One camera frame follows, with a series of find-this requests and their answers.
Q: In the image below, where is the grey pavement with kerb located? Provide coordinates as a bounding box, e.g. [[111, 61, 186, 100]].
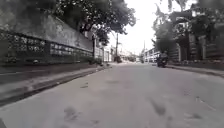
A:
[[0, 63, 113, 108]]

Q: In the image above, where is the grey concrete road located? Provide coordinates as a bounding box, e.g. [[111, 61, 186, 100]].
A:
[[0, 61, 224, 128]]

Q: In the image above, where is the motorcycle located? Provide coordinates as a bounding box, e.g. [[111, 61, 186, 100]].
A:
[[156, 51, 170, 69]]

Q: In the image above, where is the large dark tree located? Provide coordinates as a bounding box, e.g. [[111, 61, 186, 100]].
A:
[[33, 0, 138, 46]]

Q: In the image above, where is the grey raised pavement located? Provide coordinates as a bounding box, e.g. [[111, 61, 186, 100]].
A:
[[151, 62, 224, 79]]

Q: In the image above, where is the dark wall with grille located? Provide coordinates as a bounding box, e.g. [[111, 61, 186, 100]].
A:
[[0, 13, 113, 66]]

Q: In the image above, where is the grey wall with pillars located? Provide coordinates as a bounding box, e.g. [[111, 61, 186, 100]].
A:
[[168, 31, 224, 66]]

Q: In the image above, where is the pole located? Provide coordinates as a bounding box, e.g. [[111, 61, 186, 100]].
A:
[[114, 32, 120, 63]]

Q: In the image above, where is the group of trees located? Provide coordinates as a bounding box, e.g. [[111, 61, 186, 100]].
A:
[[151, 0, 224, 54]]

